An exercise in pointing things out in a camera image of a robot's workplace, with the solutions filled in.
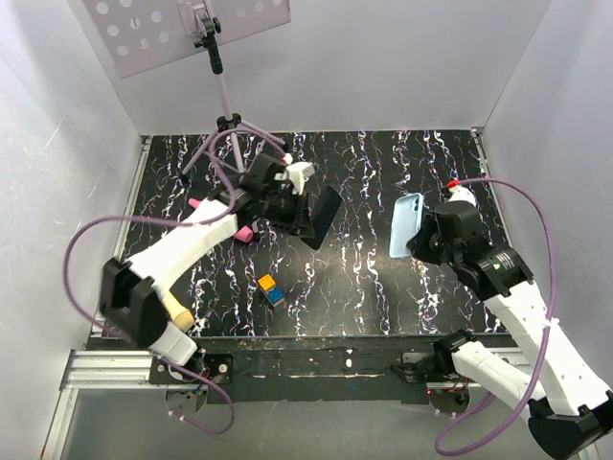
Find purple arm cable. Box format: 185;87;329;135
64;127;293;436
433;176;561;456

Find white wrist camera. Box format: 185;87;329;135
446;180;477;207
285;161;315;195

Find light blue phone case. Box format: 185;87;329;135
389;193;423;259

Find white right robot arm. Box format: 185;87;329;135
395;198;612;459

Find black smartphone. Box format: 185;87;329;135
302;186;343;250

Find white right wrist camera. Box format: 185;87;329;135
446;180;477;207

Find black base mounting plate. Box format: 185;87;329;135
148;334;475;408

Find orange and blue toy blocks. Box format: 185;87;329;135
258;274;284;307

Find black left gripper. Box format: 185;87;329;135
261;186;315;238

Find lilac music stand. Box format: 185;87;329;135
81;1;291;172

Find wooden handled tool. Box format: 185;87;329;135
162;291;194;332

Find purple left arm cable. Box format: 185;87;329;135
64;127;293;436

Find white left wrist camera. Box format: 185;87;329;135
285;161;315;195

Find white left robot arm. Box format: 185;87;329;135
100;154;314;383

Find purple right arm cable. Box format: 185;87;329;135
433;176;561;456

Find pink cylindrical stick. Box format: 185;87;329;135
188;198;257;243

